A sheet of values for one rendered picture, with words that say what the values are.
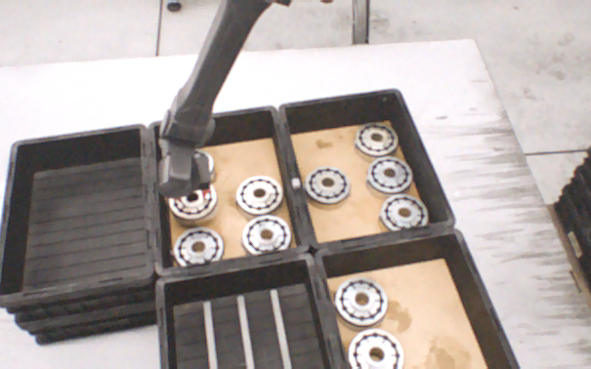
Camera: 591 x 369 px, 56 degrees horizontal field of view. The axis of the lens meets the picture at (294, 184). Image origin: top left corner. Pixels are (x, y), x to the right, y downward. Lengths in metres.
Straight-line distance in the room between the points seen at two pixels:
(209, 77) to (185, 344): 0.52
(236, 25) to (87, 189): 0.70
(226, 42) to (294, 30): 2.21
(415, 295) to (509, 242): 0.36
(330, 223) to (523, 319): 0.48
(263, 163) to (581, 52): 2.21
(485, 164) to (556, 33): 1.79
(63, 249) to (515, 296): 1.00
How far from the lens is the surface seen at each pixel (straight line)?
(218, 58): 0.85
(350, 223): 1.25
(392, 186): 1.28
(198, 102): 0.93
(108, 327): 1.31
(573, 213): 2.16
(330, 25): 3.06
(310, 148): 1.37
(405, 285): 1.19
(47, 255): 1.31
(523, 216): 1.52
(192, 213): 1.21
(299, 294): 1.16
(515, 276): 1.42
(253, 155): 1.36
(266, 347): 1.12
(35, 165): 1.44
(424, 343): 1.15
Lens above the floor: 1.88
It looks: 54 degrees down
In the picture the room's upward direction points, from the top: straight up
